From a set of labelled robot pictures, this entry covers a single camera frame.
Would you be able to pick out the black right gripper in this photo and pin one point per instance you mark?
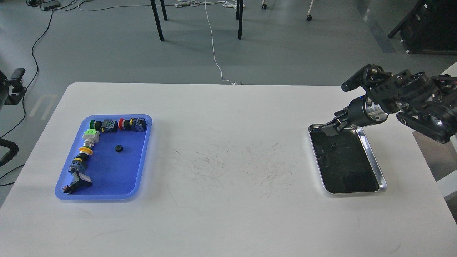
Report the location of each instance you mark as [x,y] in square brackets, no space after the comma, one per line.
[361,111]

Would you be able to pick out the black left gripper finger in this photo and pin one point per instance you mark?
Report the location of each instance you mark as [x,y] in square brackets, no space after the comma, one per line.
[15,91]

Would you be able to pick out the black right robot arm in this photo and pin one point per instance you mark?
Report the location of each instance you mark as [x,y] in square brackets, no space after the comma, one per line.
[425,104]

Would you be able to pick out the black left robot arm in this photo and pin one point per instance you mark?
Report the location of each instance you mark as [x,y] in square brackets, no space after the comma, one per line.
[12,147]

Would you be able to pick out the silver metal tray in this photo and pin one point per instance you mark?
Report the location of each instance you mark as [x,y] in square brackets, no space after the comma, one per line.
[351,169]

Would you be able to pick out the blue plastic tray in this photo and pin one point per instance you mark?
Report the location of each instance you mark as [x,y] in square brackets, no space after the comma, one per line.
[115,176]

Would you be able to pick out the black equipment case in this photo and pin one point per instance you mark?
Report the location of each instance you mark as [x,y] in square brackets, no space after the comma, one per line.
[429,28]

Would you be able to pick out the black table leg right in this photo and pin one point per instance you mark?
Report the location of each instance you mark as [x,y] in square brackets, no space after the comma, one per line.
[239,16]

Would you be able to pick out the black table leg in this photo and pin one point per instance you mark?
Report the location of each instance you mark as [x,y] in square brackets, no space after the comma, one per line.
[156,16]
[239,16]

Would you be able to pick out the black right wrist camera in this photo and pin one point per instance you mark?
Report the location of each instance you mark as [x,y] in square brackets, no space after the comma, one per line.
[366,74]

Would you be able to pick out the green white switch component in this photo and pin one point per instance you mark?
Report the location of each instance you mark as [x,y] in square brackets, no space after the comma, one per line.
[91,137]

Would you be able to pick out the yellow push button switch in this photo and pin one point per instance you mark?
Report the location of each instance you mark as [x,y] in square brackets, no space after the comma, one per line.
[79,163]

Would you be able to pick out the green push button switch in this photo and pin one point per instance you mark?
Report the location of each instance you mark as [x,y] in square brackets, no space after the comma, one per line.
[105,126]

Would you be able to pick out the black white switch component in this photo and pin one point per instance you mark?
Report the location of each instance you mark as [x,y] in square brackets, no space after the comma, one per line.
[80,180]

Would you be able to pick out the red push button switch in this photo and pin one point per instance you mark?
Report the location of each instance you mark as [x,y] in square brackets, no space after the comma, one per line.
[132,124]

